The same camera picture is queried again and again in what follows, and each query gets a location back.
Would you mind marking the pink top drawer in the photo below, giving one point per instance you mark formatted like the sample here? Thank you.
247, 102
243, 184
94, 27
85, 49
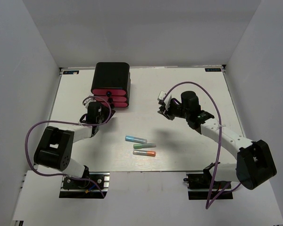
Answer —
113, 92

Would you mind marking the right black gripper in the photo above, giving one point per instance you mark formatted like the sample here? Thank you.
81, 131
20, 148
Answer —
167, 113

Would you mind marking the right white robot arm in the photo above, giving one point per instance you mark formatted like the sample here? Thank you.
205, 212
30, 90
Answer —
254, 162

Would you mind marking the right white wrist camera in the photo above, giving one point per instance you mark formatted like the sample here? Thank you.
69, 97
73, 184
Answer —
164, 99

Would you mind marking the pink drawer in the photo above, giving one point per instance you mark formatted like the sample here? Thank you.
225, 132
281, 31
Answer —
116, 104
111, 98
113, 92

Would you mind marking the black drawer cabinet shell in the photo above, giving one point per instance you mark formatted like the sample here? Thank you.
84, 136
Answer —
112, 75

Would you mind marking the left blue corner label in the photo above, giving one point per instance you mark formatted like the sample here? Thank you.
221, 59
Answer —
71, 72

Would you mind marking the clear tube orange cap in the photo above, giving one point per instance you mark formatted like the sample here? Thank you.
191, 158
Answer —
144, 153

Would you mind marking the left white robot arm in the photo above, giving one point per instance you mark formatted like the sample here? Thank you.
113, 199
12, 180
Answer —
55, 147

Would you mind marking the right blue corner label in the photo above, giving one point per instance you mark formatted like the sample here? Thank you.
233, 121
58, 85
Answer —
213, 69

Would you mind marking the green clear tube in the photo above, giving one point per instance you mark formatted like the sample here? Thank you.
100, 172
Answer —
146, 145

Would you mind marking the light blue clear tube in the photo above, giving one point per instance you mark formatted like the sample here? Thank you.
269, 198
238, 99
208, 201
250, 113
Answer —
135, 139

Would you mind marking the pink bottom drawer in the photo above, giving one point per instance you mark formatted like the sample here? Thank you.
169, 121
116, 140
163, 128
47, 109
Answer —
116, 104

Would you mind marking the blue corner label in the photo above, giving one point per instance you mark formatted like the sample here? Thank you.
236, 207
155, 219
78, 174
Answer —
213, 69
71, 72

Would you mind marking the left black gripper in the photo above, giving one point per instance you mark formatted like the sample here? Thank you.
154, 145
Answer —
105, 109

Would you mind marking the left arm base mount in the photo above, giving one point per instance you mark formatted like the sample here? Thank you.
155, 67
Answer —
74, 189

